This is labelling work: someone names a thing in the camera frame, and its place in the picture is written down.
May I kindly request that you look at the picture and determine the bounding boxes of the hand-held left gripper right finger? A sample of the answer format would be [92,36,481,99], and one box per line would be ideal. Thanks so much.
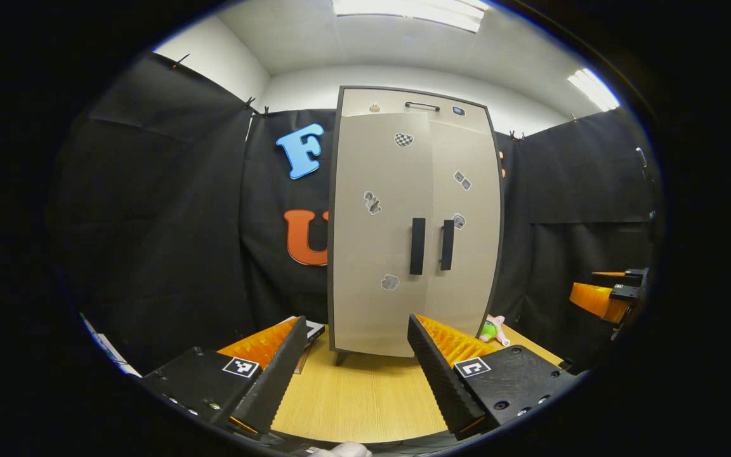
[407,313,581,441]

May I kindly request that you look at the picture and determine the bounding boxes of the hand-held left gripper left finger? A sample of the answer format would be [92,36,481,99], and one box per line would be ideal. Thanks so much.
[140,315,309,439]

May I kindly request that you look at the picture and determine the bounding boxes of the grey cabinet door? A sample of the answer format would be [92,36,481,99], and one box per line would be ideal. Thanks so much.
[426,117,503,356]
[333,113,435,356]

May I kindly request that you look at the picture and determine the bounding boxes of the grey shoe cabinet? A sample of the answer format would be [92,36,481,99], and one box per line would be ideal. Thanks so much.
[326,86,506,368]

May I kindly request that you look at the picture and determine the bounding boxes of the grey cabinet drawer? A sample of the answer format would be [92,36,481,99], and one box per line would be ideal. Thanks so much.
[340,89,492,124]

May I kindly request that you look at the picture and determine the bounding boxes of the pink green plush toy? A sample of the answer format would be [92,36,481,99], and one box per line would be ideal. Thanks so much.
[478,315,511,347]

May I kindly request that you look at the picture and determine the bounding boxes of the white flat panel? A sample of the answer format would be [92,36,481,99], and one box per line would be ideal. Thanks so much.
[80,312,141,376]

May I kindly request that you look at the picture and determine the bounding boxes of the small ceiling light panel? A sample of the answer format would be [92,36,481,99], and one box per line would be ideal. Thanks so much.
[567,67,621,113]

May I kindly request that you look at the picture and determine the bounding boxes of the black backdrop cloth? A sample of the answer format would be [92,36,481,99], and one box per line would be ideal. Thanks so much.
[48,52,661,375]

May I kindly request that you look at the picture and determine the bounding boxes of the large ceiling light panel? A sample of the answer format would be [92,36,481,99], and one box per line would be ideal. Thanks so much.
[332,0,490,34]

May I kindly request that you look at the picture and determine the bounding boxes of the black camera stand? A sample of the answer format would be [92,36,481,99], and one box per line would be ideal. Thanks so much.
[635,146,658,223]

